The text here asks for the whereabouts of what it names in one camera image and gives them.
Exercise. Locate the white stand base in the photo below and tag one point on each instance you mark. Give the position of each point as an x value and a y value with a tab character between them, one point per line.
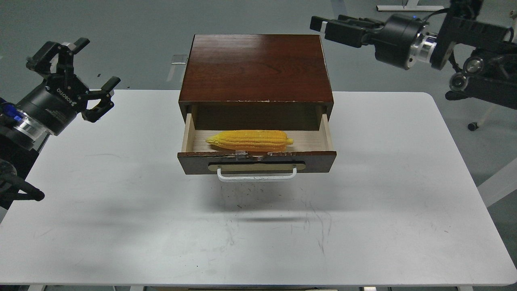
409	6

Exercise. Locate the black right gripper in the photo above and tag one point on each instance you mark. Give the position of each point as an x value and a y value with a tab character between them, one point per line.
392	38

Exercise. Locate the yellow corn cob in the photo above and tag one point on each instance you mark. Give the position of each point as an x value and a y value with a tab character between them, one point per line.
251	140

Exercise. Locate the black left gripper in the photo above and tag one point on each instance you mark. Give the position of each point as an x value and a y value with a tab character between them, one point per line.
55	103

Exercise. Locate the wooden drawer with white handle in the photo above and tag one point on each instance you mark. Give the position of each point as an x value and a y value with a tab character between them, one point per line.
311	152

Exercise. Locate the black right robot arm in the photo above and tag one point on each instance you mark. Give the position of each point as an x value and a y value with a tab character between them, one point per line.
482	55

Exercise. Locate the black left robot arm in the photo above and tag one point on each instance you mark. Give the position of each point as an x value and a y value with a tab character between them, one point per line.
18	134

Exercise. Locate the dark wooden cabinet box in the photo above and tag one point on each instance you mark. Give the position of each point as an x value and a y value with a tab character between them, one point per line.
256	81

